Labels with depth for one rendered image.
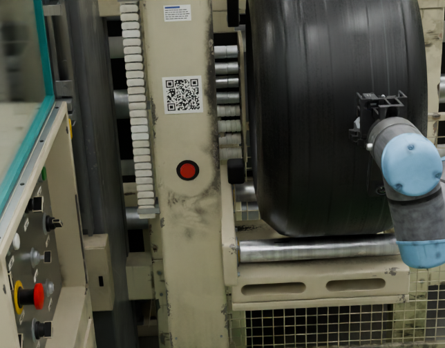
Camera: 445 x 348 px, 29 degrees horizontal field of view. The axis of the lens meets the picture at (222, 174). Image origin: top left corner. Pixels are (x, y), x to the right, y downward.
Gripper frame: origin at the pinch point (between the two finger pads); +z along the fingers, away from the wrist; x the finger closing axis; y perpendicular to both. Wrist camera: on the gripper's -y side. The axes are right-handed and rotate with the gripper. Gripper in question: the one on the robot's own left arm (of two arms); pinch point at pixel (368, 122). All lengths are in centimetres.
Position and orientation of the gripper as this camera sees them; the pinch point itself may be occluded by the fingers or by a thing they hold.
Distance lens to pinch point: 149.7
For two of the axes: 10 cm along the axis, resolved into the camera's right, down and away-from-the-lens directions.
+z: -0.2, -2.9, 9.6
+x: -10.0, 0.5, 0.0
